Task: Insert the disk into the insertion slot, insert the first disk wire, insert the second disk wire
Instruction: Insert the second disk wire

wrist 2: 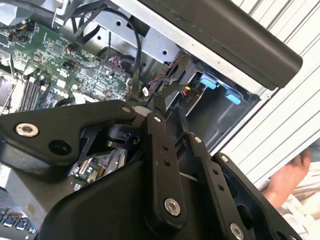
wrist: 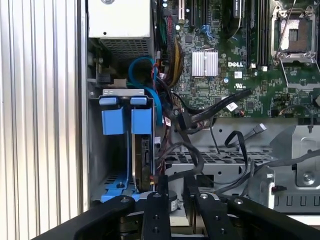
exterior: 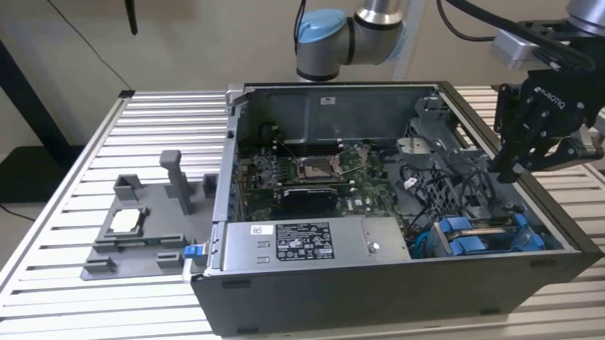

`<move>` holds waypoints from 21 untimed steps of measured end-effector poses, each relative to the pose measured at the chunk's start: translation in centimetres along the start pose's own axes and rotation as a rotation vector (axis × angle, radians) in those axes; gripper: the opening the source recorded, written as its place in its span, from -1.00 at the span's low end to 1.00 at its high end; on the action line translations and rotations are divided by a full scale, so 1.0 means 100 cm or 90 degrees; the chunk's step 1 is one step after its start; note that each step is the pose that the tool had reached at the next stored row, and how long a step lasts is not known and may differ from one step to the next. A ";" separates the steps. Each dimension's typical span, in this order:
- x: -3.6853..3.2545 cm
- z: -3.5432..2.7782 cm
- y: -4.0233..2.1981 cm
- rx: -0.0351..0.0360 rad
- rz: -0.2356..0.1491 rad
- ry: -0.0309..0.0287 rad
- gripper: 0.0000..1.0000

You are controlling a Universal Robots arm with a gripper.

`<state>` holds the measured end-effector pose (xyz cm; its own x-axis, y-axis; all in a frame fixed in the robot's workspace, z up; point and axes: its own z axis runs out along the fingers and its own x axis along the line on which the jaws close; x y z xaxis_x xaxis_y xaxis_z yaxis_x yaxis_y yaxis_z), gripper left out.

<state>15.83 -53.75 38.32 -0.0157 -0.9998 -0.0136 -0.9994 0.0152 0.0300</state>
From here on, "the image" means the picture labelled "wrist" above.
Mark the CPU socket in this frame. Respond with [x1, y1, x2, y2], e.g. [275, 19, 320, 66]
[271, 3, 319, 66]

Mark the grey metal bracket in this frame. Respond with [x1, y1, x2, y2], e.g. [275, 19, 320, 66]
[268, 124, 320, 214]

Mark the grey power supply unit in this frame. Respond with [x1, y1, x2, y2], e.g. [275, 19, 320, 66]
[87, 0, 155, 62]

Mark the thin metal locking lever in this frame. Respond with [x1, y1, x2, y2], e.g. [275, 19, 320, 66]
[276, 0, 299, 60]

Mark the blue SATA cable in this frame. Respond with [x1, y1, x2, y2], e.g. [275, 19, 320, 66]
[128, 56, 164, 126]

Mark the yellow and black cable bundle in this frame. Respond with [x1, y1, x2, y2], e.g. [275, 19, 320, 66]
[159, 14, 185, 88]

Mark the black expansion slot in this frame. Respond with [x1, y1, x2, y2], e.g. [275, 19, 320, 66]
[188, 0, 196, 28]

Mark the perforated metal drive cage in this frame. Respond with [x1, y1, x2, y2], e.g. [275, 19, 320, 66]
[163, 118, 277, 191]

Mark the hard disk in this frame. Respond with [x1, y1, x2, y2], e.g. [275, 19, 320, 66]
[129, 96, 156, 198]

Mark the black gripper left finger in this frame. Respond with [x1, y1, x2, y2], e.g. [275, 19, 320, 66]
[29, 174, 172, 240]

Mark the black wire with white tag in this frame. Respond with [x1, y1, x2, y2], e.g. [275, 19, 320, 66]
[172, 88, 253, 131]

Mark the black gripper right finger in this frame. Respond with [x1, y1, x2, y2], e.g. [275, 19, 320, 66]
[183, 174, 320, 240]

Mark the white expansion slot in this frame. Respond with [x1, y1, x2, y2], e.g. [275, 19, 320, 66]
[177, 0, 186, 21]

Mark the green motherboard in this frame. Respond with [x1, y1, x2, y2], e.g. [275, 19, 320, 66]
[154, 0, 320, 121]

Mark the silver finned heat sink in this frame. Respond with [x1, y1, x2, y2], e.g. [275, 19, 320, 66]
[191, 49, 219, 77]

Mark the black wire silver connector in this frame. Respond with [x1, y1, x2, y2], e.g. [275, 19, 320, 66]
[216, 123, 266, 198]

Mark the black open PC case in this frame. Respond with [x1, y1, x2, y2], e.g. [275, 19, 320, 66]
[76, 0, 320, 219]

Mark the metal disk bay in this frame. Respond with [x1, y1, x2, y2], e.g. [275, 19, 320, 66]
[88, 88, 161, 201]

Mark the metal socket cover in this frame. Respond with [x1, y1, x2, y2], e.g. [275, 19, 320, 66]
[279, 51, 320, 92]

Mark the black sleeved cable bundle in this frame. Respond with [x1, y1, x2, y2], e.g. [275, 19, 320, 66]
[154, 141, 206, 181]

